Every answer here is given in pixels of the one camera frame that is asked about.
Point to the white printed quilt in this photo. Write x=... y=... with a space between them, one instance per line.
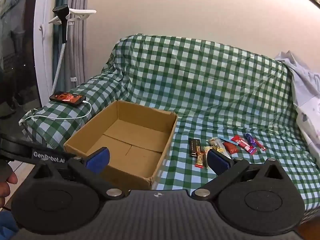
x=307 y=100

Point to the thin red stick packet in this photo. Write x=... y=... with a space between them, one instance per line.
x=260 y=145

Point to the person's left hand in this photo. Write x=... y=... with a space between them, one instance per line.
x=6 y=190

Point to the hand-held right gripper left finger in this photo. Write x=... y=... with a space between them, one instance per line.
x=98 y=159

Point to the white clothes hanger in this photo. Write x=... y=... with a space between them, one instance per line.
x=82 y=12

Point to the small red gold snack packet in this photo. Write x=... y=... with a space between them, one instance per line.
x=199 y=160

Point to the cardboard box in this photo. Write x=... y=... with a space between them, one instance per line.
x=135 y=135

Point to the white silver snack bar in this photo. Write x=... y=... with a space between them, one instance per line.
x=225 y=152

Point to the purple chocolate bar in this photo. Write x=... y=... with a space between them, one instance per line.
x=249 y=138

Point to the long red white snack packet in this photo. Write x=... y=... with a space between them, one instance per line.
x=241 y=142

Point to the green checked cloth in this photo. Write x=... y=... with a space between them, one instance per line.
x=200 y=80

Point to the white framed glass door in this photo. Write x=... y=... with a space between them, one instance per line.
x=42 y=62

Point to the green beige snack bar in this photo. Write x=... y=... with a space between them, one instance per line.
x=215 y=143

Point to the dark brown chocolate bar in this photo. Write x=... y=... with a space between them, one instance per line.
x=194 y=146

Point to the grey curtain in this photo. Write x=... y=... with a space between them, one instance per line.
x=77 y=42

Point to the thin blue stick packet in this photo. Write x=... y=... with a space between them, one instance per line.
x=227 y=140

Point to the black smartphone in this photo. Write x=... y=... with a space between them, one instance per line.
x=66 y=98

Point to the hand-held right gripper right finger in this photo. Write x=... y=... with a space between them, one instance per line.
x=218 y=163

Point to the dark red sachet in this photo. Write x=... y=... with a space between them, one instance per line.
x=231 y=147

